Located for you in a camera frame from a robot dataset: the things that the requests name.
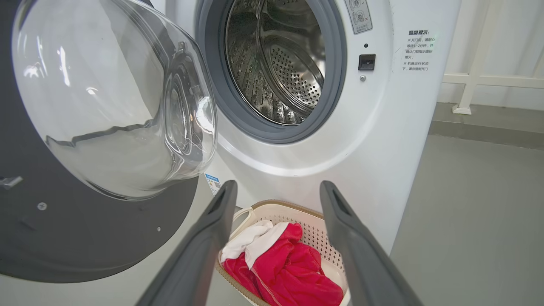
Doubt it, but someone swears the grey warning sticker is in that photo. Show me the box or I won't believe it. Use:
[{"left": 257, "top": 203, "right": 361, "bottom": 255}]
[{"left": 343, "top": 0, "right": 373, "bottom": 34}]

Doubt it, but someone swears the blue energy label sticker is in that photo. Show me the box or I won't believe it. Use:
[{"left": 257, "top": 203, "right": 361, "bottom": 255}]
[{"left": 205, "top": 173, "right": 222, "bottom": 196}]

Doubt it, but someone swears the dark round glass washer door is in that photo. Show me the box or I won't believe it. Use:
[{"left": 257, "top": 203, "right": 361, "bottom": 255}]
[{"left": 0, "top": 0, "right": 218, "bottom": 284}]

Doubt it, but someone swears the white metal railing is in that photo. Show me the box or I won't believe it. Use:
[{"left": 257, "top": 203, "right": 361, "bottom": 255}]
[{"left": 442, "top": 0, "right": 544, "bottom": 115}]

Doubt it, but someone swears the white garment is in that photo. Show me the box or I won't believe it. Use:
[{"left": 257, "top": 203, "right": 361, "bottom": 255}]
[{"left": 220, "top": 219, "right": 290, "bottom": 269}]

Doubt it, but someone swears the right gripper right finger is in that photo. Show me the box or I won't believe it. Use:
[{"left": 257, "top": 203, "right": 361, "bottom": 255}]
[{"left": 320, "top": 181, "right": 423, "bottom": 306}]

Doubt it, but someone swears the grey rubber door gasket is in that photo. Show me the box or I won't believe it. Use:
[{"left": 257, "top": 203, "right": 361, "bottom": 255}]
[{"left": 195, "top": 0, "right": 348, "bottom": 145}]

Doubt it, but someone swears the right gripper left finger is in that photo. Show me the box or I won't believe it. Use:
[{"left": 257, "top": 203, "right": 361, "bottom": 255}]
[{"left": 136, "top": 180, "right": 238, "bottom": 306}]

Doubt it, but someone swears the large red garment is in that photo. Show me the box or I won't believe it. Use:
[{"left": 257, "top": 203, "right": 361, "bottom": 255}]
[{"left": 222, "top": 222, "right": 344, "bottom": 306}]

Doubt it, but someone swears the printed text notice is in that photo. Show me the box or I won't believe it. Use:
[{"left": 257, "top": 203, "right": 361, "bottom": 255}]
[{"left": 402, "top": 29, "right": 436, "bottom": 72}]

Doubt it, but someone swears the cream perforated basket brown rim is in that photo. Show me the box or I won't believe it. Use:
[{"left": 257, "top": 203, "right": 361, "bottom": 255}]
[{"left": 215, "top": 199, "right": 351, "bottom": 306}]

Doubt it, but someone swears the perforated steel washer drum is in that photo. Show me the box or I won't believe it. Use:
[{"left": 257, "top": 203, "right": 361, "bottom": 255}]
[{"left": 224, "top": 0, "right": 327, "bottom": 126}]

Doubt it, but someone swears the white front-load washing machine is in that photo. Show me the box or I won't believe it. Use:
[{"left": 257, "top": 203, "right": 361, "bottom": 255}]
[{"left": 149, "top": 0, "right": 462, "bottom": 255}]

